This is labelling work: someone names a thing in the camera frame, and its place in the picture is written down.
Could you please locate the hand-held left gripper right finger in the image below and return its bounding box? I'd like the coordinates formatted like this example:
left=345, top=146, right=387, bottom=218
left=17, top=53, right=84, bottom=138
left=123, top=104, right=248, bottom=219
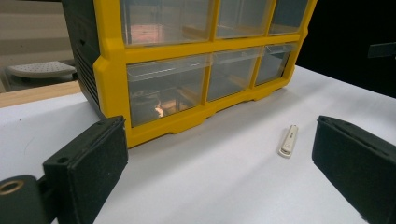
left=311, top=115, right=396, bottom=224

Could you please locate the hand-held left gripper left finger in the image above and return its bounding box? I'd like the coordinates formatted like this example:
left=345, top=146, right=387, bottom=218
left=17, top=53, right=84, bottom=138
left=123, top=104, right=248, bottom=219
left=36, top=115, right=130, bottom=224

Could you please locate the yellow black drawer cabinet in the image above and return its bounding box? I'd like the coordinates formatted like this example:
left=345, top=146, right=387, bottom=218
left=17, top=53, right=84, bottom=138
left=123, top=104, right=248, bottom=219
left=61, top=0, right=318, bottom=149

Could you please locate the clear plastic drawer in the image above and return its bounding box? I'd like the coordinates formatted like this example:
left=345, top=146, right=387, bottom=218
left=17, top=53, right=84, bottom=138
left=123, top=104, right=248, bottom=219
left=216, top=0, right=276, bottom=40
left=126, top=53, right=211, bottom=128
left=120, top=0, right=217, bottom=48
left=206, top=48, right=263, bottom=103
left=254, top=43, right=297, bottom=87

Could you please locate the grey perforated stool seat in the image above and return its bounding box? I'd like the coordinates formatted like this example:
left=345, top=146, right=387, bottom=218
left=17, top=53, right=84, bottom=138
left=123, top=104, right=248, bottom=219
left=6, top=60, right=78, bottom=79

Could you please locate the dark flat bar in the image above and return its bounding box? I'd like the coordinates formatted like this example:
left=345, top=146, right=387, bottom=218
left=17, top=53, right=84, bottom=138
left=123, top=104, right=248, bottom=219
left=366, top=41, right=396, bottom=60

